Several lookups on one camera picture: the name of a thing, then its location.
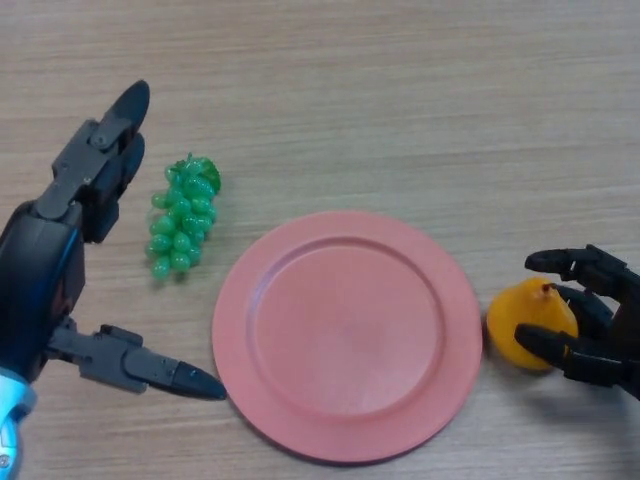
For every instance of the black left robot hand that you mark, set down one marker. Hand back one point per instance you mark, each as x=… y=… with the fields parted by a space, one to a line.
x=35 y=270

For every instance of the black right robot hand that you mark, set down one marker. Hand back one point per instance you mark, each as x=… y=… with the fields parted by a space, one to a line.
x=615 y=350

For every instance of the yellow pear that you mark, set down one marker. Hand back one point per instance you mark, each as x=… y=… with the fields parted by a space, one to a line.
x=520 y=310

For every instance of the pink round plate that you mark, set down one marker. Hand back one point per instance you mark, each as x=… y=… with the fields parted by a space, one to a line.
x=345 y=340

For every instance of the green grape bunch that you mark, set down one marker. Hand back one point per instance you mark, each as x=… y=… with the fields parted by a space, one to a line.
x=182 y=225

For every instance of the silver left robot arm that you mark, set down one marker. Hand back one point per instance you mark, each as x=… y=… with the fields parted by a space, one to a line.
x=10 y=425

